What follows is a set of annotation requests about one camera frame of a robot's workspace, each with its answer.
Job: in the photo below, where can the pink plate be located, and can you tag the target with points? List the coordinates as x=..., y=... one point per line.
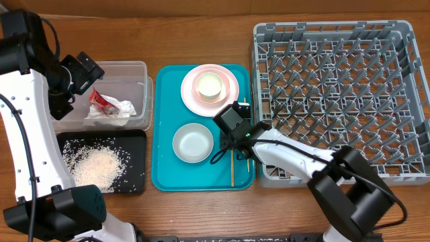
x=199, y=107

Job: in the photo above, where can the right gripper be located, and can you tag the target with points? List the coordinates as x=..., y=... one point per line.
x=225, y=142

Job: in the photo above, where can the grey bowl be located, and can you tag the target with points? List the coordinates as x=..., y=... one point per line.
x=192, y=143

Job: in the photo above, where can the pink bowl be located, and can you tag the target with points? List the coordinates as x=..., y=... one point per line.
x=225, y=86

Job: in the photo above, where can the black plastic tray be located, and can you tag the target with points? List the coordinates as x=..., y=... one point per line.
x=134, y=138

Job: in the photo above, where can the white napkin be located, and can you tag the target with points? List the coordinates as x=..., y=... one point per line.
x=126, y=111

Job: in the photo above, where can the red foil snack wrapper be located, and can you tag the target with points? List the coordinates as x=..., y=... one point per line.
x=102, y=104

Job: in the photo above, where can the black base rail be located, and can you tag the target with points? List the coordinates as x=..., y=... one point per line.
x=295, y=237

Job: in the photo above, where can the clear plastic bin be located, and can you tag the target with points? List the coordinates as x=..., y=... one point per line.
x=124, y=81

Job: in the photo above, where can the wooden chopstick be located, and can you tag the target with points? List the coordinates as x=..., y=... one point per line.
x=232, y=168
x=248, y=162

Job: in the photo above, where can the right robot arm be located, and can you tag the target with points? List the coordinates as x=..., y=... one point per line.
x=352, y=196

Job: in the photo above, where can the white rice leftovers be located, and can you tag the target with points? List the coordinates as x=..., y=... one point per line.
x=105, y=162

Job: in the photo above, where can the grey dishwasher rack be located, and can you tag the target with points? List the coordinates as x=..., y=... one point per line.
x=336, y=84

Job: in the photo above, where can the pale green cup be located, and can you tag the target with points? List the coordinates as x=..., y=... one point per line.
x=209, y=85

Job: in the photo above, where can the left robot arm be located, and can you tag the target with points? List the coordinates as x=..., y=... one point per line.
x=38, y=87

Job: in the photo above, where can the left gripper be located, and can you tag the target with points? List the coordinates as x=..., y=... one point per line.
x=86, y=77

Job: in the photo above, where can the teal serving tray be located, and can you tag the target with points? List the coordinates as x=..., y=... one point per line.
x=168, y=172

